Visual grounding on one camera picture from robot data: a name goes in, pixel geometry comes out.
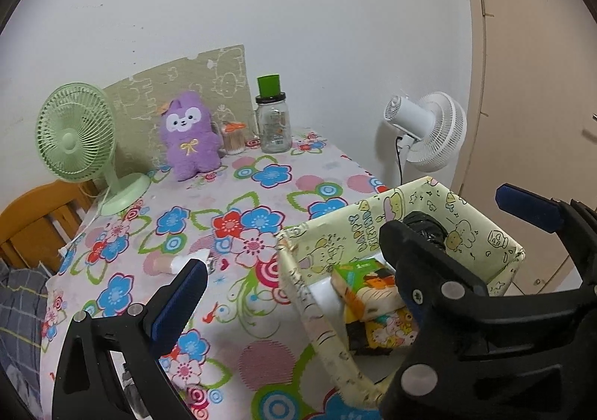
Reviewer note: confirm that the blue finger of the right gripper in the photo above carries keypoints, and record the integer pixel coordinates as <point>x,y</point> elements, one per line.
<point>425,274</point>
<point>529,207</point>

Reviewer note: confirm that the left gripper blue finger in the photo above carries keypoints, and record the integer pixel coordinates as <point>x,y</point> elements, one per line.
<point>172,306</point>

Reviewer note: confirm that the green orange tissue pack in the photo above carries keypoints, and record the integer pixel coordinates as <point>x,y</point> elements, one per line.
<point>367,288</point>

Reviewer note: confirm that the black plastic bag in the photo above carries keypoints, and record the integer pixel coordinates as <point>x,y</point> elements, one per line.
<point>427,227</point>

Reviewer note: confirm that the yellow cartoon tissue pack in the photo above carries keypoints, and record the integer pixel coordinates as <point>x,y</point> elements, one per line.
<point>381,335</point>

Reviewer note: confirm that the white cloth pack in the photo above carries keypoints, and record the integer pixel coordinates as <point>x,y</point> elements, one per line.
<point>332,306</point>

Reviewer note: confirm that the floral tablecloth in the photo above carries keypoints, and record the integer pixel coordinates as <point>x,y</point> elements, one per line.
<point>242,354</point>

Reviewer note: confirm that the yellow cartoon storage box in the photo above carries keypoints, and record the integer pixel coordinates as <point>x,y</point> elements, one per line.
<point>308,252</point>

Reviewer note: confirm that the white standing fan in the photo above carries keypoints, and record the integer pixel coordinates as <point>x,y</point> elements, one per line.
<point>431,131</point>

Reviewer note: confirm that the grey plaid pillow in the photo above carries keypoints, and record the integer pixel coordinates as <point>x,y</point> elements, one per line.
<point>23,307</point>

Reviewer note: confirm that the purple plush toy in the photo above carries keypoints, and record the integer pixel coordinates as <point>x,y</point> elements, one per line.
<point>186,130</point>

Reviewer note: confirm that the toothpick jar orange lid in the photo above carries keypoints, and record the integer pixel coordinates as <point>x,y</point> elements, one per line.
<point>233,137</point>

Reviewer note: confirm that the green desk fan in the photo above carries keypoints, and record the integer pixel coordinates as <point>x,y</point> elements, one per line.
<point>75,135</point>

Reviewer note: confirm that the glass jar green lid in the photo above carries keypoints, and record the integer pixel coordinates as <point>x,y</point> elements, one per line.
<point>272,115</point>

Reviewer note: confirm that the green patterned mat board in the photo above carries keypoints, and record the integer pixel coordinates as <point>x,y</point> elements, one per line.
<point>219,76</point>

